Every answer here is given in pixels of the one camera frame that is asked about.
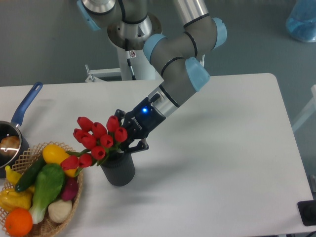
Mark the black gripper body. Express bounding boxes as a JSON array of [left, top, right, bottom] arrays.
[[122, 97, 166, 141]]

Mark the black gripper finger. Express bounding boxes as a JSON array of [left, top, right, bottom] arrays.
[[120, 138, 149, 153], [114, 109, 126, 125]]

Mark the red tulip bouquet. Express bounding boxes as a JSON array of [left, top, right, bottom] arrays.
[[61, 116, 128, 175]]

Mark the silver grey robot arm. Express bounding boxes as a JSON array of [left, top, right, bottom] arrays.
[[77, 0, 227, 153]]

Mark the dark grey ribbed vase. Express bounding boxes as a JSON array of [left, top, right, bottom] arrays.
[[100, 153, 135, 187]]

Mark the yellow squash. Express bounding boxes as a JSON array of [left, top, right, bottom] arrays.
[[42, 144, 70, 166]]

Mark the purple red onion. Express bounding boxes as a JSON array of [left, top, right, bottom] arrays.
[[60, 178, 79, 201]]

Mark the green bok choy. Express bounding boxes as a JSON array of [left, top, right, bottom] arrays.
[[29, 163, 65, 225]]

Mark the green cucumber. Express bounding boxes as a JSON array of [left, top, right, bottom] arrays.
[[15, 156, 46, 193]]

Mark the white garlic bulb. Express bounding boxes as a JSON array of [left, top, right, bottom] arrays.
[[48, 199, 72, 223]]

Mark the brown bread roll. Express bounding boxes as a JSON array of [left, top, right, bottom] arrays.
[[0, 136, 20, 158]]

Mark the yellow banana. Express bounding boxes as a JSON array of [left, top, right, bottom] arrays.
[[4, 165, 35, 194]]

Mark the yellow bell pepper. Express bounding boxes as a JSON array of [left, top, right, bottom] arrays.
[[0, 188, 32, 212]]

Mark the orange fruit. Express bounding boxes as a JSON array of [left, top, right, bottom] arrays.
[[5, 208, 33, 237]]

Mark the black device at edge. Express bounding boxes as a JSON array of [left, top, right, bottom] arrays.
[[297, 200, 316, 226]]

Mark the blue translucent container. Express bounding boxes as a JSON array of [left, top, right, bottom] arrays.
[[285, 0, 316, 42]]

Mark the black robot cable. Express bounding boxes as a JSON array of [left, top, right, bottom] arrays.
[[125, 40, 137, 81]]

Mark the blue handled saucepan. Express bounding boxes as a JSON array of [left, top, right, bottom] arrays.
[[0, 82, 43, 178]]

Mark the white frame at right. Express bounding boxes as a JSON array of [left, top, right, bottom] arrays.
[[292, 84, 316, 133]]

